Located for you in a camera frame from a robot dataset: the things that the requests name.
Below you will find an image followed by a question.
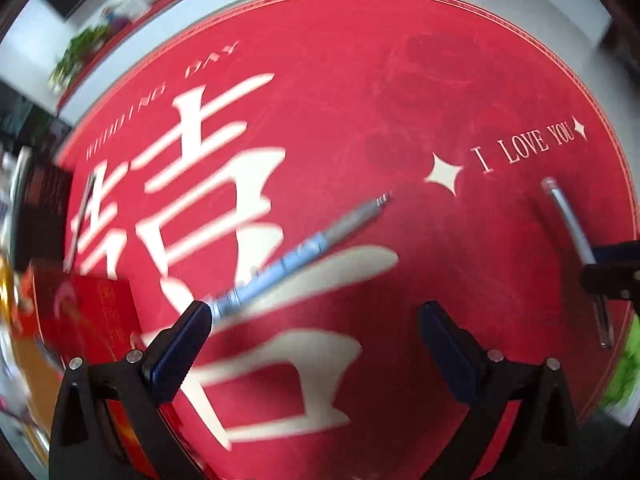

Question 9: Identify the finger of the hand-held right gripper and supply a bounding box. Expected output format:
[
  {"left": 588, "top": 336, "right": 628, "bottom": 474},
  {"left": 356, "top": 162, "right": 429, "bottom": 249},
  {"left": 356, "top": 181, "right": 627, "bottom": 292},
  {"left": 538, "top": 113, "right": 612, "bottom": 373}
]
[
  {"left": 580, "top": 262, "right": 640, "bottom": 302},
  {"left": 592, "top": 241, "right": 640, "bottom": 266}
]

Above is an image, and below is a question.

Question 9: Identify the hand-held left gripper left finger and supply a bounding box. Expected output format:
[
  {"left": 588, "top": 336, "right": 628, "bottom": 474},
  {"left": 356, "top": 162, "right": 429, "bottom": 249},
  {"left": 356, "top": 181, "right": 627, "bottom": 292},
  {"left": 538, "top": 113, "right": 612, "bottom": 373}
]
[{"left": 48, "top": 301, "right": 213, "bottom": 480}]

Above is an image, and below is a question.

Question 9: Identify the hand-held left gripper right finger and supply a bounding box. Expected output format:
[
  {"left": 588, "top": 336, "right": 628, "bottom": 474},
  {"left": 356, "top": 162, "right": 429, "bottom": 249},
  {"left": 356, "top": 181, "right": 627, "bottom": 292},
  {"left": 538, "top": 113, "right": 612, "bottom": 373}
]
[{"left": 417, "top": 301, "right": 581, "bottom": 480}]

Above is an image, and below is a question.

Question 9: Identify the white pen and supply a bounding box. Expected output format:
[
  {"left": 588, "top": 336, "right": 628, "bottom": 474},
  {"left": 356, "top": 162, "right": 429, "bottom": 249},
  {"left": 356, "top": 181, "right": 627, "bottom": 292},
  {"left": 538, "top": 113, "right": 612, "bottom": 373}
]
[
  {"left": 541, "top": 177, "right": 615, "bottom": 351},
  {"left": 210, "top": 191, "right": 393, "bottom": 318}
]

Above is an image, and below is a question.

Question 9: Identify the cardboard box with red trim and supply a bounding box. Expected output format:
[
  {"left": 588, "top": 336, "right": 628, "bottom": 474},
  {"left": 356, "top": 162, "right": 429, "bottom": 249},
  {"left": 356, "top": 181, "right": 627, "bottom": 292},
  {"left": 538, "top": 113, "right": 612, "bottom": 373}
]
[{"left": 10, "top": 257, "right": 148, "bottom": 480}]

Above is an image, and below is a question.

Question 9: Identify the bent metal tube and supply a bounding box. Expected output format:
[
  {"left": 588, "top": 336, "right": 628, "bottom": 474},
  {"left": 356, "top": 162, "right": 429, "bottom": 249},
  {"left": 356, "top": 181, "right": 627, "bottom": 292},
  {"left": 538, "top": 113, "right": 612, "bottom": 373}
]
[{"left": 62, "top": 172, "right": 98, "bottom": 273}]

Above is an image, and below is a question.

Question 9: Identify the black radio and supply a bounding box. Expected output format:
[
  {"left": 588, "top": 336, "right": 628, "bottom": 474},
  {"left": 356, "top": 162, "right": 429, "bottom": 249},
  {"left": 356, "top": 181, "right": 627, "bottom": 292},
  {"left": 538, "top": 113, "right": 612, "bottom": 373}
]
[{"left": 15, "top": 147, "right": 73, "bottom": 271}]

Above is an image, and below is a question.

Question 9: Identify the round red printed mat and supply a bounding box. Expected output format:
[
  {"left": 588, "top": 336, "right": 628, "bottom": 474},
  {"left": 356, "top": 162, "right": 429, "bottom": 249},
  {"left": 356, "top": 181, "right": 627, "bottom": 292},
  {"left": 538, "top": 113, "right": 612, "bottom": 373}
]
[{"left": 52, "top": 0, "right": 636, "bottom": 480}]

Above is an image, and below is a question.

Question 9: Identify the green potted plant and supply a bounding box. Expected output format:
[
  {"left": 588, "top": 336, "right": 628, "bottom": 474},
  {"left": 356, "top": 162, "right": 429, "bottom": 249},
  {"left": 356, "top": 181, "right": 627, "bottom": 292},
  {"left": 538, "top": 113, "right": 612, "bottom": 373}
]
[{"left": 50, "top": 25, "right": 113, "bottom": 91}]

